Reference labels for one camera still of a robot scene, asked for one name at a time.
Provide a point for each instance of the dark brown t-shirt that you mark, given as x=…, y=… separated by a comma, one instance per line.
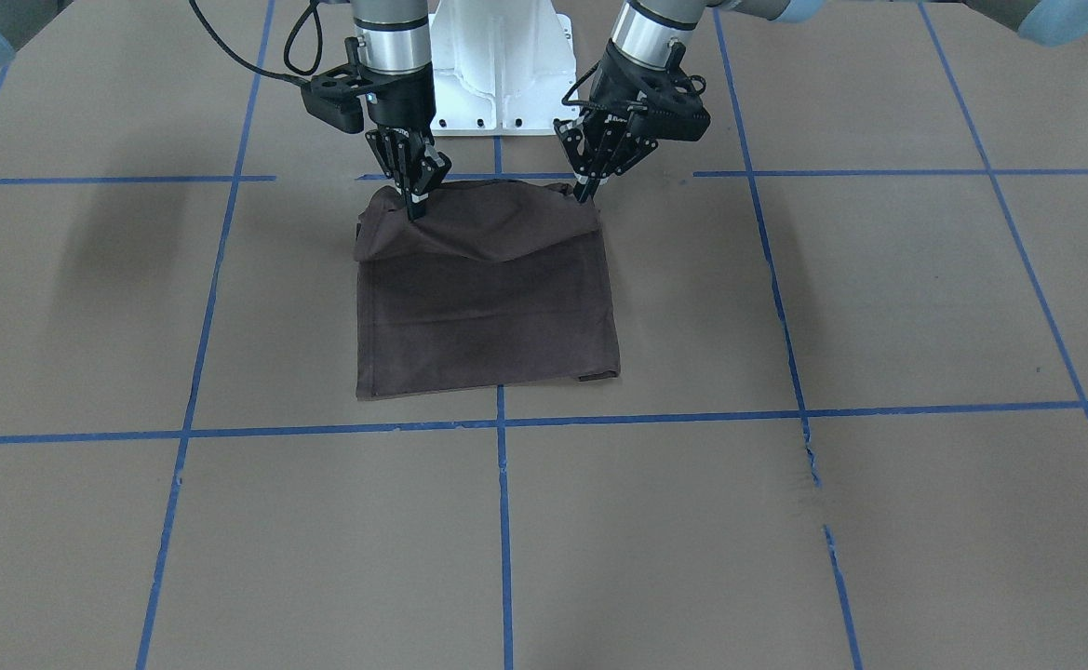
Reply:
x=499, y=282

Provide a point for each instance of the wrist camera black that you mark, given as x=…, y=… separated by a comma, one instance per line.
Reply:
x=333, y=96
x=669, y=107

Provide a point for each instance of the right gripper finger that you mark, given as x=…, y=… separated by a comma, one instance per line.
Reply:
x=410, y=159

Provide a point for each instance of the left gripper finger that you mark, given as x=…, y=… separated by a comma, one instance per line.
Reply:
x=600, y=145

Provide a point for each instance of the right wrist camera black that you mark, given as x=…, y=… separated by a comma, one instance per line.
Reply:
x=333, y=96

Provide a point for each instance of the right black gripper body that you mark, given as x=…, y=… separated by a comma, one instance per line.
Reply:
x=400, y=100

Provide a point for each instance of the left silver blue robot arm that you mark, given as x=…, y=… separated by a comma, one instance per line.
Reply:
x=647, y=31

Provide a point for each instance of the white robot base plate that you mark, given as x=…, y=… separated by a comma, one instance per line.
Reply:
x=501, y=67

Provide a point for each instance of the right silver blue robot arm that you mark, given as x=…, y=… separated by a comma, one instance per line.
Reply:
x=394, y=38

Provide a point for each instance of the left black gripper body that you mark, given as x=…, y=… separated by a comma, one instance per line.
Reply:
x=607, y=87

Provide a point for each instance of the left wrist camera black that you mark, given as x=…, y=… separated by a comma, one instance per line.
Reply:
x=669, y=107

